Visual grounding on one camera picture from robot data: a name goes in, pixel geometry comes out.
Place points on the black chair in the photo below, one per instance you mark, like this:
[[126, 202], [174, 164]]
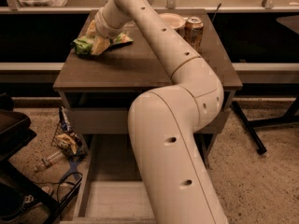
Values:
[[43, 113]]

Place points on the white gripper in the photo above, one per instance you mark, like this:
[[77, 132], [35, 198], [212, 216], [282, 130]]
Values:
[[104, 29]]

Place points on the orange soda can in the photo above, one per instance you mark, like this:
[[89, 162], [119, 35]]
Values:
[[194, 29]]

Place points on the white ceramic bowl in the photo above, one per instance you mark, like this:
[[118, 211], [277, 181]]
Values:
[[175, 21]]

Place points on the metal railing shelf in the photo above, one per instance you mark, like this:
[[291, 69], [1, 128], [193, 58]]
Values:
[[243, 0]]

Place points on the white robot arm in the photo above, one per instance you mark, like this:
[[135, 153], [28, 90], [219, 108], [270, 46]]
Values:
[[162, 122]]

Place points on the sneaker shoe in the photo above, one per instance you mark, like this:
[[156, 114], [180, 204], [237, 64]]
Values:
[[30, 201]]

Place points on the black stand leg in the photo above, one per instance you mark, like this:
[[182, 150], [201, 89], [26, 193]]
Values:
[[290, 116]]

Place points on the clear plastic bottle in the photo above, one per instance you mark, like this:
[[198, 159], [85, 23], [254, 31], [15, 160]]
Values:
[[46, 163]]

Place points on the open grey middle drawer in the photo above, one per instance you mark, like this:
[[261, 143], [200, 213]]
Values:
[[114, 191]]

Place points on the green rice chip bag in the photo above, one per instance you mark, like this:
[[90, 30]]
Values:
[[84, 44]]

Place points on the closed grey upper drawer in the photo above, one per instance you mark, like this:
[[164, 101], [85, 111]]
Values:
[[98, 120]]

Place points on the wire basket with snacks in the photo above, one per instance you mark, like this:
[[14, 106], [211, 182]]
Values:
[[65, 138]]

